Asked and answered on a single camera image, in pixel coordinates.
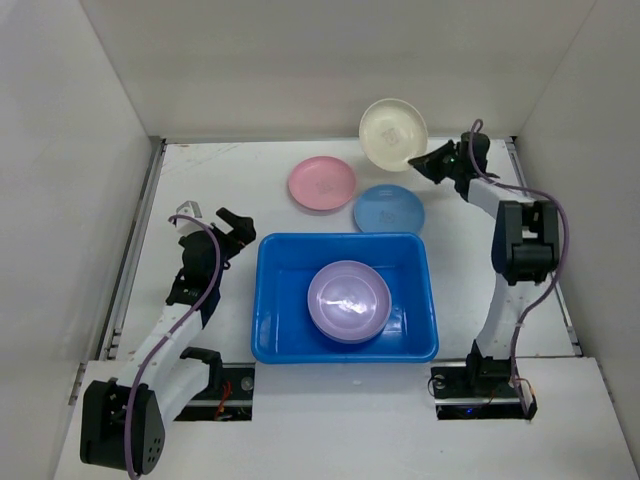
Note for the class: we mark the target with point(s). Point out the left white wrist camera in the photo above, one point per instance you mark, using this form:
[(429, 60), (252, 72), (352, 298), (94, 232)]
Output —
[(185, 214)]

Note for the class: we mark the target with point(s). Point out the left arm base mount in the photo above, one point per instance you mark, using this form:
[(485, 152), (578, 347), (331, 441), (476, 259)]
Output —
[(232, 401)]

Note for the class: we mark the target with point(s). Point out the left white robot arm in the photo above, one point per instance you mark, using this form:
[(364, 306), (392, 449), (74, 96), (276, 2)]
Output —
[(124, 419)]

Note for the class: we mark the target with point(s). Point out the left aluminium rail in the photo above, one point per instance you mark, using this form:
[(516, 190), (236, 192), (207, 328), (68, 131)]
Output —
[(113, 322)]

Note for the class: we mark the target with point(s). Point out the purple plate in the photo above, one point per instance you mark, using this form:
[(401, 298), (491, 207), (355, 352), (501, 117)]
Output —
[(349, 302)]

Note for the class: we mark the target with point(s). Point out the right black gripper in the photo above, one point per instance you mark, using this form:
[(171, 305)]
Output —
[(441, 163)]

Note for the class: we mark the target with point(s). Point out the aluminium rail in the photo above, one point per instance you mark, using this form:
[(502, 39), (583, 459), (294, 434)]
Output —
[(113, 322), (511, 145)]

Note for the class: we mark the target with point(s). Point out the blue plastic bin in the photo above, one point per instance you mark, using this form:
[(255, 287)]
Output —
[(282, 327)]

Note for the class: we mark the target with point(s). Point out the blue plate centre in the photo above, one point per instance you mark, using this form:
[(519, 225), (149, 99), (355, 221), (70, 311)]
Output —
[(389, 208)]

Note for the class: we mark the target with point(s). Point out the pink plate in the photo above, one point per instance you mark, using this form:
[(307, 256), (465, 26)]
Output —
[(322, 183)]

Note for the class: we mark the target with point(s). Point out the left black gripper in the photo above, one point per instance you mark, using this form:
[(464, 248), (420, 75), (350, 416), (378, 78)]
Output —
[(242, 231)]

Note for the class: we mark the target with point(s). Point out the cream plate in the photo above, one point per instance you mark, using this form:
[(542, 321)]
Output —
[(392, 133)]

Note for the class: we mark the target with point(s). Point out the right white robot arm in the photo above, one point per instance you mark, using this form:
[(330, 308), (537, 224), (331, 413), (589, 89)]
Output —
[(525, 251)]

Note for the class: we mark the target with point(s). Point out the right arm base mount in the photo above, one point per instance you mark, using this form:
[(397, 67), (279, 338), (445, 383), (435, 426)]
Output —
[(460, 395)]

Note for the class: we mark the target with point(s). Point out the right aluminium rail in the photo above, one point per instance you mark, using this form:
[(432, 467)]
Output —
[(511, 145)]

